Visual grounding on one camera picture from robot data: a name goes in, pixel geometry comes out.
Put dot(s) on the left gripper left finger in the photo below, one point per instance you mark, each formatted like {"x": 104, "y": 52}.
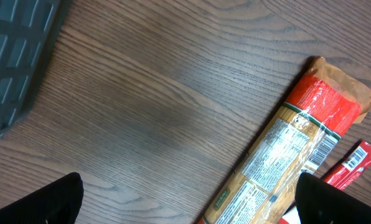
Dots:
{"x": 56, "y": 203}

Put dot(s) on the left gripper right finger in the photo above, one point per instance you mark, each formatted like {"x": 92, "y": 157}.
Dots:
{"x": 320, "y": 203}

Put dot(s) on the orange noodle packet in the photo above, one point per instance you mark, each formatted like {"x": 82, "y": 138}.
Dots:
{"x": 320, "y": 109}

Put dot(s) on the red white stick packet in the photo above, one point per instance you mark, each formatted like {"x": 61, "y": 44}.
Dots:
{"x": 340, "y": 177}

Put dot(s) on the grey plastic mesh basket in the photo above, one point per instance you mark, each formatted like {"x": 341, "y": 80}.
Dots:
{"x": 28, "y": 33}

